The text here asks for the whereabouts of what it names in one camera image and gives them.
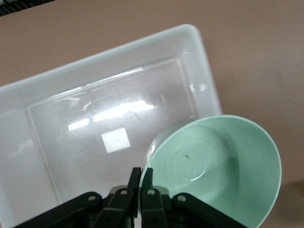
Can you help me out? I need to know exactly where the mint green bowl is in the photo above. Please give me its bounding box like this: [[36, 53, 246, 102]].
[[142, 114, 283, 228]]

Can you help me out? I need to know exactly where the black cable bundle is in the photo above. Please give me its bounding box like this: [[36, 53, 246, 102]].
[[0, 0, 54, 17]]

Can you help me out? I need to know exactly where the brown table cover mat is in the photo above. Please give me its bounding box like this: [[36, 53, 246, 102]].
[[0, 0, 304, 228]]

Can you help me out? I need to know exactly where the white square label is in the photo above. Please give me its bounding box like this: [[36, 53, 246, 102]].
[[101, 127, 131, 154]]

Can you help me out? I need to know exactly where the clear plastic storage box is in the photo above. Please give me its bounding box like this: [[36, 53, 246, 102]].
[[0, 23, 224, 228]]

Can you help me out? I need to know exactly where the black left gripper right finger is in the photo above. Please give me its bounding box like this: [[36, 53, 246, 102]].
[[141, 168, 241, 228]]

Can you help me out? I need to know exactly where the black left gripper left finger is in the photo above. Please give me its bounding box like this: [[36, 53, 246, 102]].
[[14, 167, 142, 228]]

